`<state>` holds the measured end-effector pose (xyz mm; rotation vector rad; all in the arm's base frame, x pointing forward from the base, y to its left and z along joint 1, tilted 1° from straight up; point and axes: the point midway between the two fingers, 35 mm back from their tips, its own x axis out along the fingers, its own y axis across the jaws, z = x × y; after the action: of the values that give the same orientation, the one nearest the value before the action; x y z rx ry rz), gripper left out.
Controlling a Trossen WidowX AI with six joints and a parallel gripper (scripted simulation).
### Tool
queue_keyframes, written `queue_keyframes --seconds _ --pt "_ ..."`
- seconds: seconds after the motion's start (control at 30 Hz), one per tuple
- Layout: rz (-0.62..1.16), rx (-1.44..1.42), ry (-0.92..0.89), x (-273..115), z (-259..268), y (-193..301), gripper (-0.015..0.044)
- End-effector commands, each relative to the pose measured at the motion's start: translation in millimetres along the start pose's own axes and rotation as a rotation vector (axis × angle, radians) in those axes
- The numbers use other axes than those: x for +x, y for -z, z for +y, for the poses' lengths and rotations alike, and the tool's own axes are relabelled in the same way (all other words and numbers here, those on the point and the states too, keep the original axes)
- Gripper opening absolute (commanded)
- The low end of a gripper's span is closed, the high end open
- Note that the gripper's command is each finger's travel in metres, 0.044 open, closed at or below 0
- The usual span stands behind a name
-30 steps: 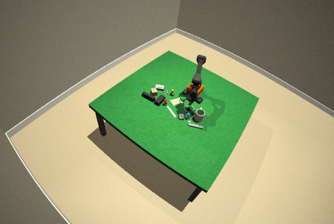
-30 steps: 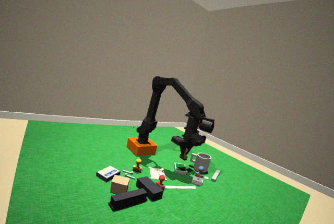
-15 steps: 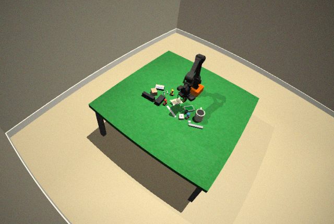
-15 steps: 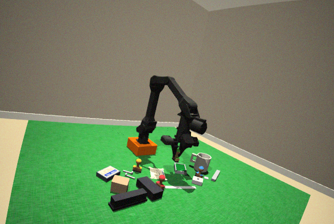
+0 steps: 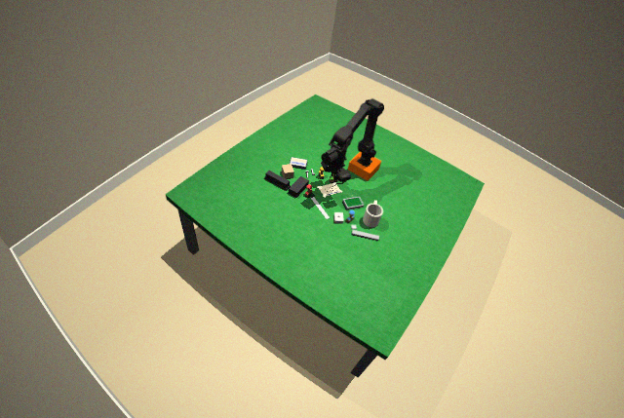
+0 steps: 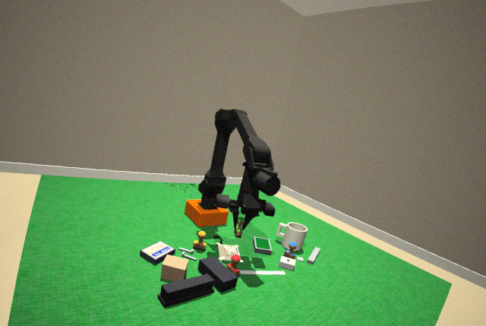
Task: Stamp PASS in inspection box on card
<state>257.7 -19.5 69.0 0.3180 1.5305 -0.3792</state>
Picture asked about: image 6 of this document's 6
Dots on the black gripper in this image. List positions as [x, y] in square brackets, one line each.
[223, 201]

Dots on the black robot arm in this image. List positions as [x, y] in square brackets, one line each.
[255, 150]

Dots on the rubber stamp with blue handle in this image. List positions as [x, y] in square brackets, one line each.
[288, 253]

